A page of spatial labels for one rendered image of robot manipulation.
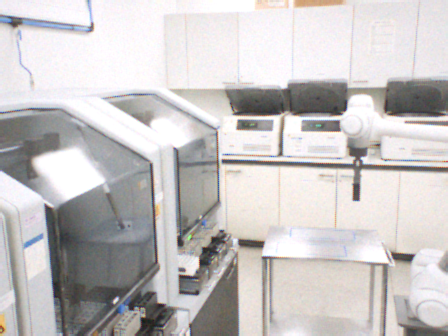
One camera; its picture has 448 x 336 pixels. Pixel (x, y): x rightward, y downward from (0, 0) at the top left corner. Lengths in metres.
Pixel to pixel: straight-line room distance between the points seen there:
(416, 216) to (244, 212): 1.51
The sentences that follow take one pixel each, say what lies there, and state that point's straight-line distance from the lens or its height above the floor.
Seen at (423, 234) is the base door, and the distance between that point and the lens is 4.52.
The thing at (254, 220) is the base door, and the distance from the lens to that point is 4.57.
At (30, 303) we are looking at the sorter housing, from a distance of 1.31.
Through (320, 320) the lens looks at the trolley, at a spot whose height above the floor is 0.28.
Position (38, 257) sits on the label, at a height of 1.29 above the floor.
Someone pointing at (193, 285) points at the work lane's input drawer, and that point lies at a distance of 2.22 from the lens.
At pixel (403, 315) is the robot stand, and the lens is 2.26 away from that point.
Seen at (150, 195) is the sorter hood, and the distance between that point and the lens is 1.81.
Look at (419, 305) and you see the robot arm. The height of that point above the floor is 0.88.
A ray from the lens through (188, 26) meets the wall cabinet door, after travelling 4.81.
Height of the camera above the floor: 1.76
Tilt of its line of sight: 13 degrees down
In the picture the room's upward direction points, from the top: 1 degrees counter-clockwise
